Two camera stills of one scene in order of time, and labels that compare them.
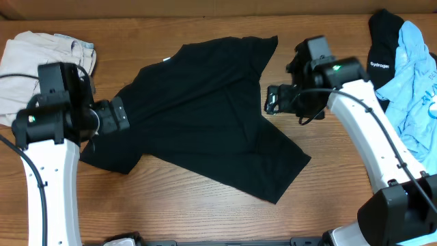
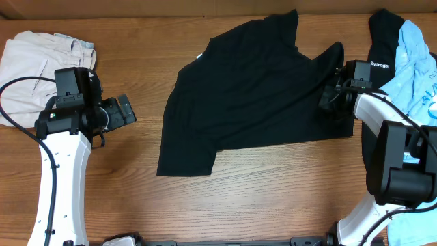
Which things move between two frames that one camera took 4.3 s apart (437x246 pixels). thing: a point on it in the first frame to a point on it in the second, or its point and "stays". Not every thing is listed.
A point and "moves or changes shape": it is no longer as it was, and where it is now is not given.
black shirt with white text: x=384 y=32 stays
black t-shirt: x=201 y=110 moves or changes shape
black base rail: x=296 y=242 stays
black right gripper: x=286 y=93 to x=328 y=93
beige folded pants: x=21 y=58 stays
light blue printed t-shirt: x=412 y=100 stays
